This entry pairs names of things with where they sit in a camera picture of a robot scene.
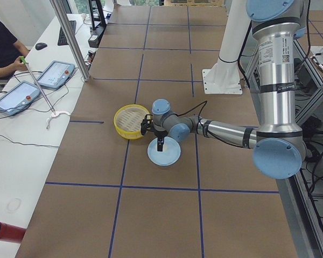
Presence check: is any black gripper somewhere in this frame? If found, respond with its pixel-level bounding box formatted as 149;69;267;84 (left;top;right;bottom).
153;125;167;152

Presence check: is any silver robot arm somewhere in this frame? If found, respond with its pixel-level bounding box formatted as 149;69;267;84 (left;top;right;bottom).
148;1;310;179

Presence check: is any yellow bamboo steamer basket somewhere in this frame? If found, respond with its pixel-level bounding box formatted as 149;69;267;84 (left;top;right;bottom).
114;104;149;140

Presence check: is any light blue plate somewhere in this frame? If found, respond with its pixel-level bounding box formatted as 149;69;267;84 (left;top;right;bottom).
147;137;181;166

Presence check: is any white curved hook piece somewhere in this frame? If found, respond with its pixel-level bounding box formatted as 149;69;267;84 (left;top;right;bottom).
46;111;71;130

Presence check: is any black label box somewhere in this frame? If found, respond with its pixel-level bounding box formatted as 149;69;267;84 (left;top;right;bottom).
88;26;104;48

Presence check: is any far blue teach pendant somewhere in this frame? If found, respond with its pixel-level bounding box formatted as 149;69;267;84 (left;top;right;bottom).
37;60;75;90

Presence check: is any blue teach pendant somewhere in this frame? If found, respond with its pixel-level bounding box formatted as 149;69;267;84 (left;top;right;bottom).
37;60;75;90
0;81;40;116

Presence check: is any black keyboard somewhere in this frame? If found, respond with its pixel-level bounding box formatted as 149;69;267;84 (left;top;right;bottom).
57;20;78;46

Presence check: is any near blue teach pendant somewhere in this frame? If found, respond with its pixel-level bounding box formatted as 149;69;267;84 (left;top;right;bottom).
0;81;40;116

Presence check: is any black computer mouse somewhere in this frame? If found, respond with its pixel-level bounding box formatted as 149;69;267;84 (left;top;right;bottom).
35;42;47;51

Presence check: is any metal reacher rod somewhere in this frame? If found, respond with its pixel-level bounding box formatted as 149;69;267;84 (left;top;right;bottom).
20;56;55;111

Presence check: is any seated person black shirt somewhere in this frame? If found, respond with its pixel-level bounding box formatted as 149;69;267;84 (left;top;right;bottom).
0;21;29;80

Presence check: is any red cylinder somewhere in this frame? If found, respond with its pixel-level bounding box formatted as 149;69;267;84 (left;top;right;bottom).
0;222;26;243

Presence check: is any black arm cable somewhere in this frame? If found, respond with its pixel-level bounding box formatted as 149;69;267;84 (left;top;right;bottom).
177;101;208;118

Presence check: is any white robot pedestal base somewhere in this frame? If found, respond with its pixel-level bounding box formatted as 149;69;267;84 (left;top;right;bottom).
202;0;251;95

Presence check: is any aluminium frame post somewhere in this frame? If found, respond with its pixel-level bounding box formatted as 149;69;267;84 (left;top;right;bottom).
50;0;90;82

